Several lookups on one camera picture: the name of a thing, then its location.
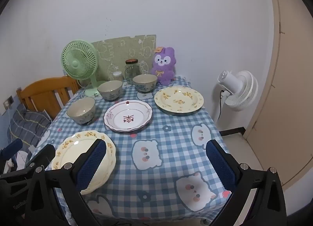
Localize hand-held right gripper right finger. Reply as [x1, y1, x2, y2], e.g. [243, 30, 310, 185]
[205, 139, 288, 226]

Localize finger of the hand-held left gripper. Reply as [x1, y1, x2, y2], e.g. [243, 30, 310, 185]
[0, 139, 23, 160]
[24, 144, 56, 168]

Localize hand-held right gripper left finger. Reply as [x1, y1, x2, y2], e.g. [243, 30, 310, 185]
[23, 139, 108, 226]

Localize scalloped yellow floral plate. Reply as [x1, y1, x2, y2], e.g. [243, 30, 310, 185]
[51, 130, 116, 195]

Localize white plate with red pattern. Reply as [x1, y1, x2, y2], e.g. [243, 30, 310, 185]
[104, 100, 153, 133]

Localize floral ceramic bowl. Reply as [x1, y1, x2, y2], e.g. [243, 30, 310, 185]
[67, 97, 96, 125]
[132, 74, 157, 93]
[97, 80, 123, 101]

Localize round yellow floral plate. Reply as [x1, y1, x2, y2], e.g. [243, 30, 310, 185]
[154, 86, 204, 116]

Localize white crumpled cloth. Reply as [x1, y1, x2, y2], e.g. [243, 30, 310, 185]
[7, 150, 32, 168]

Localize grey plaid pillow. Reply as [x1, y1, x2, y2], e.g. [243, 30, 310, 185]
[7, 106, 52, 147]

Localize wooden bed headboard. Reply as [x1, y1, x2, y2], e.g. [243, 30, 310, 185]
[16, 76, 81, 120]

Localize blue checked tablecloth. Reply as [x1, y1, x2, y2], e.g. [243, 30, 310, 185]
[32, 76, 233, 226]

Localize white standing fan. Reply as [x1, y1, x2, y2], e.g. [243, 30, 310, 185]
[211, 70, 258, 122]

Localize green desk fan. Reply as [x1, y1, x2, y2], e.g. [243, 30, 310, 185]
[61, 40, 106, 97]

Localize beige door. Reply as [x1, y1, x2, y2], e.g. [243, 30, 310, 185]
[242, 0, 313, 190]

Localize glass jar with dark lid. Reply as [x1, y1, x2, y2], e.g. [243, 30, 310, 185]
[125, 59, 141, 85]

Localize purple plush toy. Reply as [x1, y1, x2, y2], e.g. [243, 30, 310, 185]
[150, 46, 176, 86]

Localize wall socket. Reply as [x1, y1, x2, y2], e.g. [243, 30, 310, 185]
[3, 95, 14, 109]

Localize black fan power cable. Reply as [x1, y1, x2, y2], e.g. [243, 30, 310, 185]
[217, 90, 227, 121]

